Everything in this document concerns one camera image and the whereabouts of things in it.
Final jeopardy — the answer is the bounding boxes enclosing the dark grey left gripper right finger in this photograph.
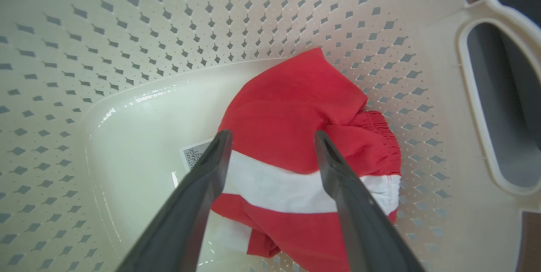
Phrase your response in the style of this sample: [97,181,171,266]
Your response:
[314,130,426,272]

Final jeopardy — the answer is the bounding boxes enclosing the cream perforated plastic laundry basket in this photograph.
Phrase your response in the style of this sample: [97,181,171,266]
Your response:
[0,0,541,272]

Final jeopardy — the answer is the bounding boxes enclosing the red shorts with white band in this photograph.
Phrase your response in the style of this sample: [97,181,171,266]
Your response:
[210,47,402,272]

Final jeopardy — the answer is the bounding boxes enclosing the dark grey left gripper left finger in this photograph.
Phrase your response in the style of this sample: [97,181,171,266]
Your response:
[116,130,234,272]

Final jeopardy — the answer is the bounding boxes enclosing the white printed basket sticker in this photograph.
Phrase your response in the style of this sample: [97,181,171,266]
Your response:
[179,138,214,172]

